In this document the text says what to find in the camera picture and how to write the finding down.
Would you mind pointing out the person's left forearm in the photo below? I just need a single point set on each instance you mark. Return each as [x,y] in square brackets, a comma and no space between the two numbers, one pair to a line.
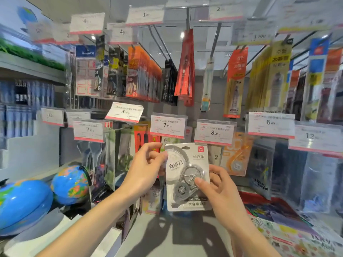
[88,224]

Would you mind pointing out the stack of black yellow packets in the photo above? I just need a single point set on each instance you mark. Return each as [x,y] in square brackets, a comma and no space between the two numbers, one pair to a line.
[112,69]

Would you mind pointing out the grey correction tape packet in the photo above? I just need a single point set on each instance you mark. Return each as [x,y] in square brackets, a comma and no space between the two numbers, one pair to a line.
[185,181]

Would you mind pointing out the red label sticker packets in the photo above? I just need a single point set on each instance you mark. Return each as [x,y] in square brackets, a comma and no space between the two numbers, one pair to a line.
[85,72]

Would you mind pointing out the dark hanging packets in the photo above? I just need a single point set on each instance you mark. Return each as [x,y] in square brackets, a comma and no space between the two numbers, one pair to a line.
[262,171]

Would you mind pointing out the globe landscape poster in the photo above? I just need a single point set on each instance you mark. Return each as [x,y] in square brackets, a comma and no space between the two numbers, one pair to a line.
[21,32]

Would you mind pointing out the orange glue packet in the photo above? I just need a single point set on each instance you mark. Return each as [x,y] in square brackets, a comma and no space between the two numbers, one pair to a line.
[235,82]

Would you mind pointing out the person's left thumb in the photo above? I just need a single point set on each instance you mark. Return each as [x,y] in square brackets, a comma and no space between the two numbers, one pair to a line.
[158,157]

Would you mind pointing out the row of white price tags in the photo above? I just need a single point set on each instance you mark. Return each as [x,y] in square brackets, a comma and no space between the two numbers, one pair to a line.
[144,16]
[214,131]

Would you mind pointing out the person's right forearm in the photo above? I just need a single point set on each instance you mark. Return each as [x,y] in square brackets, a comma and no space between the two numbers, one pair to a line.
[252,240]

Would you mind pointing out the person's left hand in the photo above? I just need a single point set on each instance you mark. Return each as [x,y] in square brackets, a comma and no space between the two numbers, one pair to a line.
[139,171]

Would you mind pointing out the stack of clear blue packets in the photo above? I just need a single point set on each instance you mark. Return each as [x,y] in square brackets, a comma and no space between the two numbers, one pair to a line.
[310,181]

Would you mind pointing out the small blue globe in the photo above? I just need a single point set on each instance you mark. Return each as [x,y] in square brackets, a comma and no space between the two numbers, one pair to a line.
[70,186]

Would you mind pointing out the person's right hand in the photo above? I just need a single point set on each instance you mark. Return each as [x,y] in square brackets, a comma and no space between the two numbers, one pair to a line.
[225,195]

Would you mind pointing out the colourful printed boxes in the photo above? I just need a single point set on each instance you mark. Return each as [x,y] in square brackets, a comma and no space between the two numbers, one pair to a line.
[289,230]

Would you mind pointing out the white display shelf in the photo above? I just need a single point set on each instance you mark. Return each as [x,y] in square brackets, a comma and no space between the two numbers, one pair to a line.
[32,155]

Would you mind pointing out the blue yellow hanging packet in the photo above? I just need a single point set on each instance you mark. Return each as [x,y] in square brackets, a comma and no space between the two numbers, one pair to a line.
[315,80]

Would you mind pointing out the green scissors packet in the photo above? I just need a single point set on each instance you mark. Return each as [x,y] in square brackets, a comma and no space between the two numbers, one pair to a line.
[124,155]

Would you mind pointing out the orange correction tape packet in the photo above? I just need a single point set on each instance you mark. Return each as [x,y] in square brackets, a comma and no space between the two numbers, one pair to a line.
[237,157]

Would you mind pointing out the white pen packet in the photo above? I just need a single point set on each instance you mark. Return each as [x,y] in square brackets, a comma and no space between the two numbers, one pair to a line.
[207,85]

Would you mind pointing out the large blue globe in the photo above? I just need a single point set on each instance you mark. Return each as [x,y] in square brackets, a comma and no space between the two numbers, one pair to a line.
[22,206]

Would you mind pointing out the person's right thumb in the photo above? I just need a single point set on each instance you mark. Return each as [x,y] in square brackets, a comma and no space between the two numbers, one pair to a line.
[202,185]

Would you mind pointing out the stack of yellow glue packets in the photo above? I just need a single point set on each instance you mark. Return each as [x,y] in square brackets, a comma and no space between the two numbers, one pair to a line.
[270,80]

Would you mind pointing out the shelf of blue pen packets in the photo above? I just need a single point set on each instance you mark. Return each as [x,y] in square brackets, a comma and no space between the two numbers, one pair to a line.
[18,109]

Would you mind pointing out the red black hanging packet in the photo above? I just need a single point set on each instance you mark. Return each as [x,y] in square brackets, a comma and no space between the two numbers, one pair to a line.
[140,139]

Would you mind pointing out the stack of orange red packets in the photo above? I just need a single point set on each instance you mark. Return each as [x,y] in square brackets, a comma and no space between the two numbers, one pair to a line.
[333,88]

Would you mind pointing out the small clear tape packet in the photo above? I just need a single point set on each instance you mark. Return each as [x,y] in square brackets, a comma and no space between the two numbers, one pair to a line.
[153,198]

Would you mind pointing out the clear scissors packets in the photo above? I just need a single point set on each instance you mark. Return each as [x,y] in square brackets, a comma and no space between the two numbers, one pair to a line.
[100,160]

